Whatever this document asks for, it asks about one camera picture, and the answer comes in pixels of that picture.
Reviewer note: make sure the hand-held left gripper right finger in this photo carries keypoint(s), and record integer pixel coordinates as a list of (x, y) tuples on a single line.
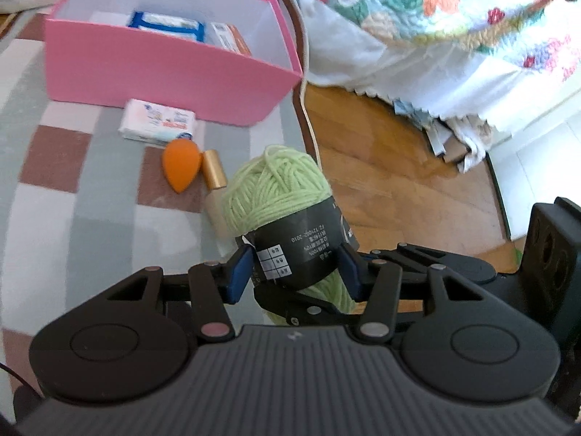
[(350, 275)]

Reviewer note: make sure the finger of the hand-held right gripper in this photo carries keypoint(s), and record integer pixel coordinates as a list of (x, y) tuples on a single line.
[(413, 252), (313, 309)]

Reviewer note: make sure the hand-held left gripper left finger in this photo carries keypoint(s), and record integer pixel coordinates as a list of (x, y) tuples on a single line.
[(238, 275)]

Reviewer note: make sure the green yarn ball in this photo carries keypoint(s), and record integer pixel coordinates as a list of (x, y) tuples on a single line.
[(272, 190)]

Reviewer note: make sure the foundation bottle with gold cap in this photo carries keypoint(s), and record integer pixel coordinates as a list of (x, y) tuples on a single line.
[(214, 172)]

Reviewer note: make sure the orange makeup sponge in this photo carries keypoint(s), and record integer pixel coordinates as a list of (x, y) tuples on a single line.
[(181, 166)]

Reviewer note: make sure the white tissue packet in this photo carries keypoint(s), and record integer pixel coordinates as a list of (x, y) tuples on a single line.
[(156, 120)]

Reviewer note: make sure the pink cardboard box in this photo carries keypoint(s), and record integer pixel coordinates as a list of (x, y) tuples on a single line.
[(159, 77)]

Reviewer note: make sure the orange and white card box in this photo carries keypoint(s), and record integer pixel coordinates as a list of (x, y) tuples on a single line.
[(229, 38)]

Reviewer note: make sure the blue wet wipes packet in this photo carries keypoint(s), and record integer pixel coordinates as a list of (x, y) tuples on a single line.
[(165, 25)]

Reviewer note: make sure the white cabinet panel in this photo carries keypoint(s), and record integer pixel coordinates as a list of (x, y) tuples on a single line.
[(535, 177)]

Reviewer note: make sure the papers under bed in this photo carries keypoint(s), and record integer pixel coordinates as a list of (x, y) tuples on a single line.
[(435, 131)]

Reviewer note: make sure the floral quilt bed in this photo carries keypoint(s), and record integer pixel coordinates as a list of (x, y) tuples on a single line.
[(408, 72)]

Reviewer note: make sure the checkered cat rug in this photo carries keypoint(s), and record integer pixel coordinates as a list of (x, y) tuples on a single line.
[(45, 218)]

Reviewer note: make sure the floral quilt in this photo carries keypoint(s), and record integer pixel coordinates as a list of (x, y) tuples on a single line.
[(408, 0)]

